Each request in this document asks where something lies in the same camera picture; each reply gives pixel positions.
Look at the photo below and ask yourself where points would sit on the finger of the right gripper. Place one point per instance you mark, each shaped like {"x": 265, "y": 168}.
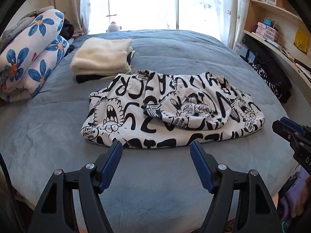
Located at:
{"x": 293, "y": 125}
{"x": 287, "y": 133}

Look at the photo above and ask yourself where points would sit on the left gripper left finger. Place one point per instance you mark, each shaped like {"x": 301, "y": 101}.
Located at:
{"x": 55, "y": 211}

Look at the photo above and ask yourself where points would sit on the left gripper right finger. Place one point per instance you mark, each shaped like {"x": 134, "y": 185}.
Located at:
{"x": 256, "y": 211}

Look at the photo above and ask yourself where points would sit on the white black graffiti jacket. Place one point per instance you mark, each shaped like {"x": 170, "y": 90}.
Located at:
{"x": 150, "y": 110}

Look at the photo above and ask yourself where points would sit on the black white patterned clothes pile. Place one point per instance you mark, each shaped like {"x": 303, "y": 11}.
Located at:
{"x": 258, "y": 57}

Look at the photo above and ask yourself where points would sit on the right hand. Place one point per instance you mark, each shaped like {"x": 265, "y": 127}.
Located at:
{"x": 303, "y": 197}

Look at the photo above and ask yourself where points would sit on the yellow cloth on shelf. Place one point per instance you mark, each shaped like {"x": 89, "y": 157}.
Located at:
{"x": 302, "y": 41}

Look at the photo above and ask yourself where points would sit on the white blue cardboard box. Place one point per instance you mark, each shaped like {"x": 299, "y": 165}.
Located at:
{"x": 242, "y": 51}

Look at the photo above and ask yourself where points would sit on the pink drawer box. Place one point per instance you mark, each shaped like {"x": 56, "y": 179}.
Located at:
{"x": 267, "y": 32}

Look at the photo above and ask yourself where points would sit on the wooden bookshelf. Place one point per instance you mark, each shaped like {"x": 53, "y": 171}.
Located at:
{"x": 281, "y": 16}

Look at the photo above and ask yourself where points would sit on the black folded garment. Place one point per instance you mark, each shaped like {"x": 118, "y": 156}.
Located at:
{"x": 85, "y": 78}

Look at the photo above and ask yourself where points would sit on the white sheer curtain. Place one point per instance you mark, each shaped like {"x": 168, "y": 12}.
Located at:
{"x": 221, "y": 19}

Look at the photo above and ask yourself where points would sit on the blue floral folded quilt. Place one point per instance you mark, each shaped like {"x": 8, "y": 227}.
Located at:
{"x": 30, "y": 58}

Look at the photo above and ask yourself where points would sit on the cream fluffy folded sweater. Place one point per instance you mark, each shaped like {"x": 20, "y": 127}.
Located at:
{"x": 98, "y": 56}

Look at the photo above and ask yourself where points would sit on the black fuzzy garment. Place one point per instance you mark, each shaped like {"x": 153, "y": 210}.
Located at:
{"x": 67, "y": 30}

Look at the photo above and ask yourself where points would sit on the white plush toy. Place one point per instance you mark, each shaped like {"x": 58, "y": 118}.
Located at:
{"x": 113, "y": 27}

